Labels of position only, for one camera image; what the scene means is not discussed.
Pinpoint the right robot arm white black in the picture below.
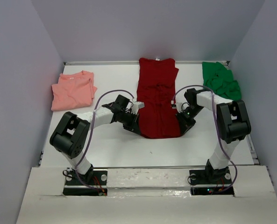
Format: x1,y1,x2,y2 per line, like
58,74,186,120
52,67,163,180
171,85,251,185

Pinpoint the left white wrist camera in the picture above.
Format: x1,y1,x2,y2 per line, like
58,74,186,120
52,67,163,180
130,101,145,115

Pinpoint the crumpled green t shirt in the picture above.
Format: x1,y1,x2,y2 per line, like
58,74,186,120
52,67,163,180
202,62,241,100

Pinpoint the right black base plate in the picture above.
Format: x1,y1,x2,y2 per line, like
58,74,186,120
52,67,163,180
187,167,234,196

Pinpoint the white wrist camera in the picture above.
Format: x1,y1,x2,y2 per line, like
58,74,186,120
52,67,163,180
171,100,183,113
130,101,145,115

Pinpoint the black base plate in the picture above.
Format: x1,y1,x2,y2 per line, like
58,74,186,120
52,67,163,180
187,167,234,196
62,168,108,196

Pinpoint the folded pink t shirt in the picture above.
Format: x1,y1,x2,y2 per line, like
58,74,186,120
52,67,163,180
51,70,97,112

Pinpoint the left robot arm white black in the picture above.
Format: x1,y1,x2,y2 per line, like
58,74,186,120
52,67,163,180
50,95,144,184

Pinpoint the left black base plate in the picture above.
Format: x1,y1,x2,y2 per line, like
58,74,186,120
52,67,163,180
62,168,108,196

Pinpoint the dark red t shirt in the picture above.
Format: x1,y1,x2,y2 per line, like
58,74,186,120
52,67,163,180
137,58,181,139

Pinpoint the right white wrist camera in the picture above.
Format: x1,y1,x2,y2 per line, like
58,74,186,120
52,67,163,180
171,100,183,113

